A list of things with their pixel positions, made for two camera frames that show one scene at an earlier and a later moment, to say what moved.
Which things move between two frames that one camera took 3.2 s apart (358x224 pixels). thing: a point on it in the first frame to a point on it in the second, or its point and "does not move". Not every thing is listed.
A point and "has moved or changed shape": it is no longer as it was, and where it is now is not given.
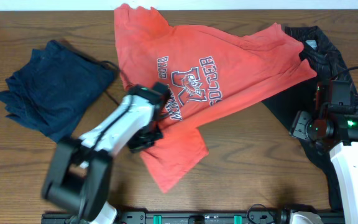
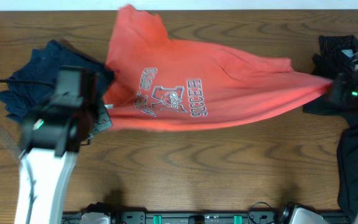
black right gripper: [298, 127] to [339, 94]
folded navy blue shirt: [55, 89] does not move
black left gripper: [136, 146] to [102, 119]
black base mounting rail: [191, 217] does not move
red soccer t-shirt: [202, 70] has moved or changed shape
